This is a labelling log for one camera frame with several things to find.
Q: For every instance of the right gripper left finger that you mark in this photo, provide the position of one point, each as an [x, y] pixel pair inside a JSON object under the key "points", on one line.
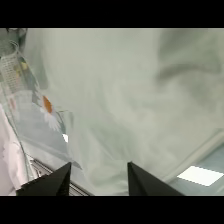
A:
{"points": [[56, 182]]}

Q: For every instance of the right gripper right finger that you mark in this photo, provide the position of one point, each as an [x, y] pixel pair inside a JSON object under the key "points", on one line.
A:
{"points": [[143, 183]]}

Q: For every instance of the white garment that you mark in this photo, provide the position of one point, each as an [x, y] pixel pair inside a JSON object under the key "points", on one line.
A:
{"points": [[10, 160]]}

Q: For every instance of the pale green garment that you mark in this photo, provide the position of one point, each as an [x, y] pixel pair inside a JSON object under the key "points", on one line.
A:
{"points": [[126, 100]]}

